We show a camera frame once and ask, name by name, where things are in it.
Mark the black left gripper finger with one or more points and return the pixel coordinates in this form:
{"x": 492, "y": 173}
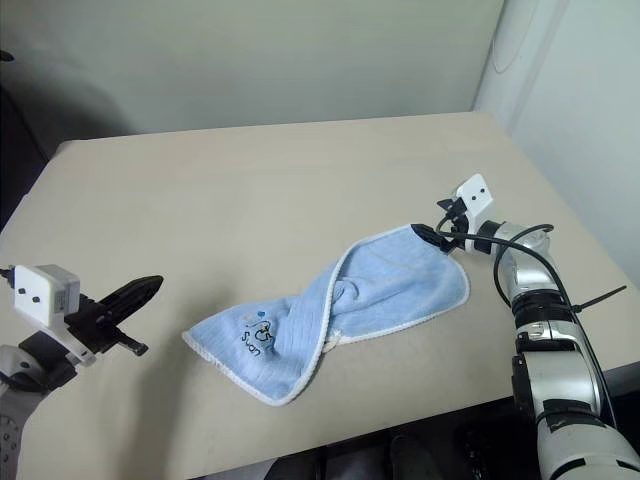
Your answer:
{"x": 132, "y": 343}
{"x": 135, "y": 294}

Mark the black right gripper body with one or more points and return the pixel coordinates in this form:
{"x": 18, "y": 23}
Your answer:
{"x": 456, "y": 239}

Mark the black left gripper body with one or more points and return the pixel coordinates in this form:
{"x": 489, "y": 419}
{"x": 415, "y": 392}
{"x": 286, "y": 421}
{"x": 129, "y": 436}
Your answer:
{"x": 92, "y": 327}

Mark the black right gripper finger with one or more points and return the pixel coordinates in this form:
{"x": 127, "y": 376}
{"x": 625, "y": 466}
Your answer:
{"x": 429, "y": 234}
{"x": 449, "y": 205}

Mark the light blue white-trimmed towel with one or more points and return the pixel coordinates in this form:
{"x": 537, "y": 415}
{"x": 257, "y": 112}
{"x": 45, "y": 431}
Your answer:
{"x": 400, "y": 280}

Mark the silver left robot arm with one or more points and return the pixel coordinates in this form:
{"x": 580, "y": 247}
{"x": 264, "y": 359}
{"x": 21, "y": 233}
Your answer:
{"x": 20, "y": 380}

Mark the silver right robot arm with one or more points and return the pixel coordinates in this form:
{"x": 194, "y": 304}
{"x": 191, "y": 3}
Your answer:
{"x": 565, "y": 380}

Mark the black zip tie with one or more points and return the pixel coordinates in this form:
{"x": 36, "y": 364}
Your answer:
{"x": 602, "y": 297}

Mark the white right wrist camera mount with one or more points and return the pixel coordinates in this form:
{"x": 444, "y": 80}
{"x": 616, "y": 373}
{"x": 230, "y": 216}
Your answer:
{"x": 477, "y": 197}

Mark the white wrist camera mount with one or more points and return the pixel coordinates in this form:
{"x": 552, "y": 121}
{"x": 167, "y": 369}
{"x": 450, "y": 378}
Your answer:
{"x": 477, "y": 197}
{"x": 37, "y": 292}

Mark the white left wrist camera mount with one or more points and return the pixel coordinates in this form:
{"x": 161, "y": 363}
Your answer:
{"x": 37, "y": 292}

